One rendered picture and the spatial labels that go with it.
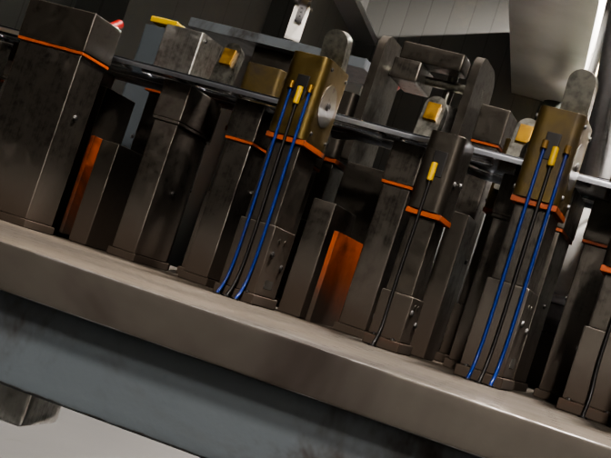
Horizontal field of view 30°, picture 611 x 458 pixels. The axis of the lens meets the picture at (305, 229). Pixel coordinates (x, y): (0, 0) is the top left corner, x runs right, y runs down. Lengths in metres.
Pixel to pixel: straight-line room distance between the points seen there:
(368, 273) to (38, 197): 0.50
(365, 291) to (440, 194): 0.23
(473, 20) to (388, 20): 0.79
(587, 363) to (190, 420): 0.58
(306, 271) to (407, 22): 9.37
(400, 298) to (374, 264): 0.17
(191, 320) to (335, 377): 0.13
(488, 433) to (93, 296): 0.34
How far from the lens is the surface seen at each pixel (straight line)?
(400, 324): 1.46
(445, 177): 1.47
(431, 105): 1.85
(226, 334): 0.92
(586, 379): 1.39
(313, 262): 1.65
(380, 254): 1.63
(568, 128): 1.41
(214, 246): 1.72
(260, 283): 1.52
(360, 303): 1.63
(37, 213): 1.72
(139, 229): 1.78
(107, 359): 0.99
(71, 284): 0.96
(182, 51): 2.02
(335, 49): 1.62
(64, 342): 1.00
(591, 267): 1.62
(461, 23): 10.92
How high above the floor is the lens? 0.74
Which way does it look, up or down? 3 degrees up
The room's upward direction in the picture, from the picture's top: 18 degrees clockwise
